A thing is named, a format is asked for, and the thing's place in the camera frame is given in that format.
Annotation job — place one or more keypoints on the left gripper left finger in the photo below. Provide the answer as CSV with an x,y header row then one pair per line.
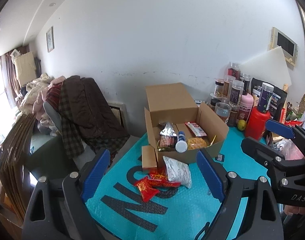
x,y
44,220

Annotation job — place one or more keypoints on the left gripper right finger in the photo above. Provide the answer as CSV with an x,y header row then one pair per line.
x,y
261,219

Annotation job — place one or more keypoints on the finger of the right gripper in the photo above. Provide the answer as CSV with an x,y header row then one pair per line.
x,y
267,157
295,133

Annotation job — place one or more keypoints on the red white snack packet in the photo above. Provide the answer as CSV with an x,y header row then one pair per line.
x,y
196,129

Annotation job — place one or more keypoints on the blue tablet tube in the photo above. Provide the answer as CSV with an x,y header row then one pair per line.
x,y
181,144

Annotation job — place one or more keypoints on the silver foil snack packet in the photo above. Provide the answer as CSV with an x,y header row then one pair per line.
x,y
168,138

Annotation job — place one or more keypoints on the person's right hand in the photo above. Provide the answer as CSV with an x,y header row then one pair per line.
x,y
293,210

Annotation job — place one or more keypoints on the black coffee bag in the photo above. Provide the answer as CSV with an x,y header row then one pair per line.
x,y
277,101

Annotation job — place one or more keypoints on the red plastic bottle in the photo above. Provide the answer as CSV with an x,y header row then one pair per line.
x,y
256,124

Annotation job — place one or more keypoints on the yellow lemon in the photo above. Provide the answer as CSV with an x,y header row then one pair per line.
x,y
241,125

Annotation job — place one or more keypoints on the dark label cylinder jar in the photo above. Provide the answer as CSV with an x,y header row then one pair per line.
x,y
265,97

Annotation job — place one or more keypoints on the pink bottle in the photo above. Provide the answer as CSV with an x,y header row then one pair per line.
x,y
245,107

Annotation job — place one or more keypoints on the clear jar brown powder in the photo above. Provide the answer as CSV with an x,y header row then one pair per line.
x,y
223,110

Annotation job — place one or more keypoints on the tall jar dark label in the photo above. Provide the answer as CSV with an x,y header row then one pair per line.
x,y
236,93

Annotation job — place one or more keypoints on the stack of flat cardboard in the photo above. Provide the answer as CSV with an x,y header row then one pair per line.
x,y
14,177

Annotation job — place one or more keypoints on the black lid spice jar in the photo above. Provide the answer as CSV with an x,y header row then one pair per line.
x,y
212,103

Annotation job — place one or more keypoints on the white printed snack pouch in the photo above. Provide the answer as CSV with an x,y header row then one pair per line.
x,y
178,172

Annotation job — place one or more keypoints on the open cardboard box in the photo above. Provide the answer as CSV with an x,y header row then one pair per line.
x,y
173,103

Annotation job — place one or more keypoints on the red candy packet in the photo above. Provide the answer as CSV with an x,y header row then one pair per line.
x,y
149,185

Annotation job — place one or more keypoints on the brown jacket on chair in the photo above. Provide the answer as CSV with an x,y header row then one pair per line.
x,y
86,117

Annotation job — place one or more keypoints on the wall intercom panel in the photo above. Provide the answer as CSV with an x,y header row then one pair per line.
x,y
289,47

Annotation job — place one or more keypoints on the framed wall picture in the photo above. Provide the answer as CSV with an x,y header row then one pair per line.
x,y
50,40

